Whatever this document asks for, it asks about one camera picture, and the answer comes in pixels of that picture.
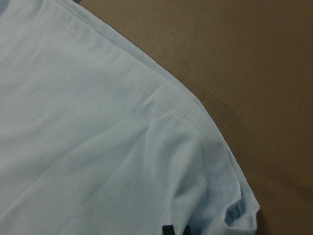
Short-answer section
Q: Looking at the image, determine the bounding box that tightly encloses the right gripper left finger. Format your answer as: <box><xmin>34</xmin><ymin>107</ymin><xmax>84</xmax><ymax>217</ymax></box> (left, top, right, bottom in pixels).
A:
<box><xmin>162</xmin><ymin>225</ymin><xmax>175</xmax><ymax>235</ymax></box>

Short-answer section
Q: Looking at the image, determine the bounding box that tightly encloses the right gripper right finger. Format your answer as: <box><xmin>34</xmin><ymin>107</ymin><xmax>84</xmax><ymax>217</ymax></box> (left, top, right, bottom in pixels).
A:
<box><xmin>183</xmin><ymin>225</ymin><xmax>191</xmax><ymax>235</ymax></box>

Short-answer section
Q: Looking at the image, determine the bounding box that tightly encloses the light blue t-shirt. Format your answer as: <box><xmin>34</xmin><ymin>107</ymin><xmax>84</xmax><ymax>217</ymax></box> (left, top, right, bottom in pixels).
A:
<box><xmin>0</xmin><ymin>0</ymin><xmax>260</xmax><ymax>235</ymax></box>

